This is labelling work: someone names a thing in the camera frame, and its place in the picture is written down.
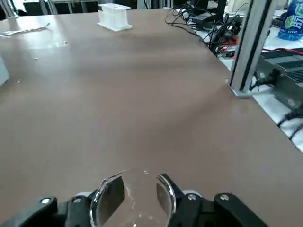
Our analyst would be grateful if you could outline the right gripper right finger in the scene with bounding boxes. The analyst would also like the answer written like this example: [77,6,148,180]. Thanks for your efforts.
[156,174,269,227]

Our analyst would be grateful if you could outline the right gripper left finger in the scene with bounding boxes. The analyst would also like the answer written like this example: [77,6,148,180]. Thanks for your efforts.
[0,176,125,227]

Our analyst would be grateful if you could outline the white test tube rack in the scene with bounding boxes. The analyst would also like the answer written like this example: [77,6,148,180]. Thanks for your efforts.
[97,3,133,32]

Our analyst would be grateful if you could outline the black power supply unit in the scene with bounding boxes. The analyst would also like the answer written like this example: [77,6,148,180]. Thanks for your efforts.
[254,49,303,110]

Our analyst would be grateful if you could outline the metal crucible tongs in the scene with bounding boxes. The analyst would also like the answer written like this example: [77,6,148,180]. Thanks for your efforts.
[0,23,51,36]

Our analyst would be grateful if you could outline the black power adapter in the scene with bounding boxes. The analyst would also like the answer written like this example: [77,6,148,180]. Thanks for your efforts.
[190,13,218,29]

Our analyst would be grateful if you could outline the blue plastic bottle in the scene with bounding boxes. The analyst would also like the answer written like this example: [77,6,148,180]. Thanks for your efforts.
[277,0,303,41]

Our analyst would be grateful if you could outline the cable hub board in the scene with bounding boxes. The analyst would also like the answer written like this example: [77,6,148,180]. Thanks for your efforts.
[219,45,238,59]

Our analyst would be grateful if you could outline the aluminium frame post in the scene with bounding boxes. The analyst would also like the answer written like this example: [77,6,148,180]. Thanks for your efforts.
[224,0,276,99]
[6,0,20,19]

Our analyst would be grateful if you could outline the black desk cable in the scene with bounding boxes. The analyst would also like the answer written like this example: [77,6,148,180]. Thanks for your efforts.
[165,7,214,45]

